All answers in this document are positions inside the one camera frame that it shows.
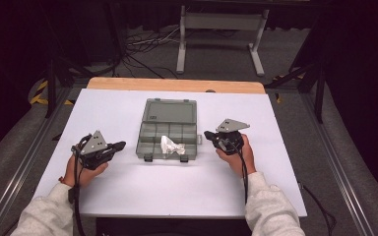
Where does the person's right hand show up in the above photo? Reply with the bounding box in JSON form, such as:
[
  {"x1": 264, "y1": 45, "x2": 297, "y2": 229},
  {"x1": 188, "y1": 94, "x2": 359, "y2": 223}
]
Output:
[{"x1": 215, "y1": 133, "x2": 258, "y2": 178}]

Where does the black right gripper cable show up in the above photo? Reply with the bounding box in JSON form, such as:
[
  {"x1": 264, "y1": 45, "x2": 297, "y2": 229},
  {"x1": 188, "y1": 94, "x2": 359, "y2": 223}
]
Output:
[{"x1": 235, "y1": 144, "x2": 250, "y2": 206}]

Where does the wooden table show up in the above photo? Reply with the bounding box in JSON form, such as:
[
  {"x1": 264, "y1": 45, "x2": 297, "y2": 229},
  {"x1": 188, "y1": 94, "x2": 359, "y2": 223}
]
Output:
[{"x1": 87, "y1": 77, "x2": 266, "y2": 95}]

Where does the aluminium floor rail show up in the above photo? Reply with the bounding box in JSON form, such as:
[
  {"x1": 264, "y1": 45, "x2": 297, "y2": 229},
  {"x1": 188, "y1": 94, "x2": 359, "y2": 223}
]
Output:
[
  {"x1": 298, "y1": 92, "x2": 378, "y2": 236},
  {"x1": 0, "y1": 88, "x2": 74, "y2": 236}
]

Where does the grey metal stand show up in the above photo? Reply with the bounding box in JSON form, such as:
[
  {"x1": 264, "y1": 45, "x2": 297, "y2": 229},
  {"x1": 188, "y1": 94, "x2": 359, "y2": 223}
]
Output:
[{"x1": 175, "y1": 4, "x2": 270, "y2": 78}]

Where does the grey transparent plastic storage box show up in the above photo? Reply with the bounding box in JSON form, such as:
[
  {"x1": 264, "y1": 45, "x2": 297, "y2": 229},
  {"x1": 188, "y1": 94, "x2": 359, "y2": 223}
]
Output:
[{"x1": 135, "y1": 97, "x2": 203, "y2": 163}]

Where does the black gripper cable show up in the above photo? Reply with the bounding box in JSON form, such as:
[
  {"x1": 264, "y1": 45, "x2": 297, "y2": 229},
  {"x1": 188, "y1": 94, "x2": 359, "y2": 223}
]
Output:
[
  {"x1": 67, "y1": 144, "x2": 88, "y2": 236},
  {"x1": 235, "y1": 144, "x2": 250, "y2": 206}
]

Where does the person's left hand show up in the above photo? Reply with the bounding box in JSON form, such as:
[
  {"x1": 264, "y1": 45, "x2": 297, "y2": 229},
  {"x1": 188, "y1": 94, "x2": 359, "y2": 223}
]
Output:
[{"x1": 62, "y1": 155, "x2": 109, "y2": 189}]

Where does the yellow black floor tape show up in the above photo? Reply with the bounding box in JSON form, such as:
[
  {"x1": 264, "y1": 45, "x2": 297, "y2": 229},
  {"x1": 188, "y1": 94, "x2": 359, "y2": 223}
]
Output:
[{"x1": 29, "y1": 80, "x2": 75, "y2": 107}]

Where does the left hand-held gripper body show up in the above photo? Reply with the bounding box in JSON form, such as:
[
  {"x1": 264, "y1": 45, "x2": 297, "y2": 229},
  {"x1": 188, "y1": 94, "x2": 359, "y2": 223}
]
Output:
[{"x1": 71, "y1": 130, "x2": 116, "y2": 171}]

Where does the bundle of floor cables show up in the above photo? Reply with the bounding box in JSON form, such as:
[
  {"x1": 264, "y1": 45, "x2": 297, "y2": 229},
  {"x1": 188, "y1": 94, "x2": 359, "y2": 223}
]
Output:
[{"x1": 123, "y1": 25, "x2": 182, "y2": 80}]

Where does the thin black floor cable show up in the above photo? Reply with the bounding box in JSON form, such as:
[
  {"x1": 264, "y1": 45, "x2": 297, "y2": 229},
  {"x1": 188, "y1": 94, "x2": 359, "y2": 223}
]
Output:
[{"x1": 296, "y1": 181, "x2": 338, "y2": 236}]

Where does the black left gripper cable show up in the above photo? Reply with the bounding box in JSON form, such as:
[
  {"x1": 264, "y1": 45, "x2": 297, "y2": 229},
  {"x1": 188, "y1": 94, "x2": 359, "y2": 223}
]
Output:
[{"x1": 67, "y1": 144, "x2": 88, "y2": 236}]

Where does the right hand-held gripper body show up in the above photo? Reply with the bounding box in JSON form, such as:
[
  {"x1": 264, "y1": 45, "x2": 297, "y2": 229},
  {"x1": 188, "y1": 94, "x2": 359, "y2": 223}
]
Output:
[{"x1": 213, "y1": 118, "x2": 251, "y2": 156}]

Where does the white crinkled plastic packet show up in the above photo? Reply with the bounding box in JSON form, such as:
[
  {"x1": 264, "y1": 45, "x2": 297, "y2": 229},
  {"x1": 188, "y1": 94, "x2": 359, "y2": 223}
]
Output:
[{"x1": 159, "y1": 135, "x2": 187, "y2": 156}]

